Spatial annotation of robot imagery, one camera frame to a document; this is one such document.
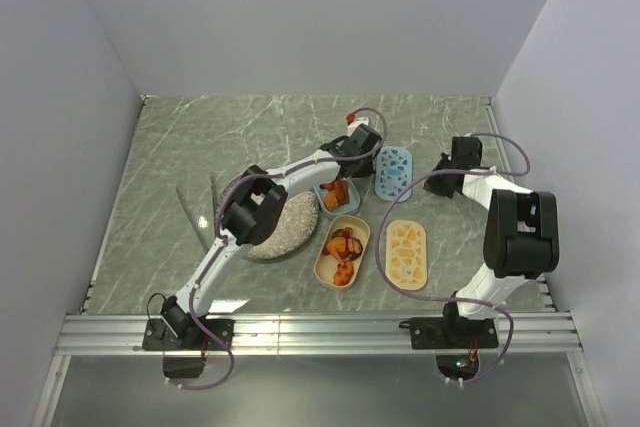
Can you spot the blue lunch box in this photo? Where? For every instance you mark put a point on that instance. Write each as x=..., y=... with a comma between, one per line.
x=351, y=207

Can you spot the blue patterned lid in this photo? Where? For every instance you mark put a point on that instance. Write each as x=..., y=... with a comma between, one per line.
x=393, y=173

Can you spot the aluminium frame rail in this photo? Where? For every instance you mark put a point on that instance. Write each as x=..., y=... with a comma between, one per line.
x=357, y=333

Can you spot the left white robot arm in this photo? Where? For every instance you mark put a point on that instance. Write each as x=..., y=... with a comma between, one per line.
x=249, y=213

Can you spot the beige lunch box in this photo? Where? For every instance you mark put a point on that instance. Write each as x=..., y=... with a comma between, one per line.
x=326, y=266

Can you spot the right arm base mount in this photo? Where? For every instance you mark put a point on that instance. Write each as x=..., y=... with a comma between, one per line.
x=461, y=340

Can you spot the orange fried cutlet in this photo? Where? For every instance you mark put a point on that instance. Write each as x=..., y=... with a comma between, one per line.
x=331, y=201

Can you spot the bacon piece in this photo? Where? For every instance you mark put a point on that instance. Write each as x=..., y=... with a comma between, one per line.
x=346, y=233
x=354, y=245

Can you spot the spotted orange food piece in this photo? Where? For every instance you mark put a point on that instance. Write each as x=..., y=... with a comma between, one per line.
x=343, y=274

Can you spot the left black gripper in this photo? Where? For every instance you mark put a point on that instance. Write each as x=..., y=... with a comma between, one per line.
x=368, y=172

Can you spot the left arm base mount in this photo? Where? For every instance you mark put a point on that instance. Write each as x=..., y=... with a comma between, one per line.
x=185, y=343

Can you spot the red-brown meat slab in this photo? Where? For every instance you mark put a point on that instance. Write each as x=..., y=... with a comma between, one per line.
x=341, y=191

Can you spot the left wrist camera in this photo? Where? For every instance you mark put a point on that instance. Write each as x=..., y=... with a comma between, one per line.
x=353, y=120

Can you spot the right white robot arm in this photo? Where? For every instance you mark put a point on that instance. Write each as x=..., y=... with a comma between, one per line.
x=521, y=240

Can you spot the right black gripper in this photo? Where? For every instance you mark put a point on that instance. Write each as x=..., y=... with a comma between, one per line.
x=433, y=185

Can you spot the beige patterned lid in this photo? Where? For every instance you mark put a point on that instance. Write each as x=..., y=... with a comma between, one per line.
x=406, y=263

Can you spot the speckled round plate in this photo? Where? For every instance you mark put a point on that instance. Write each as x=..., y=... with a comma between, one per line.
x=296, y=224

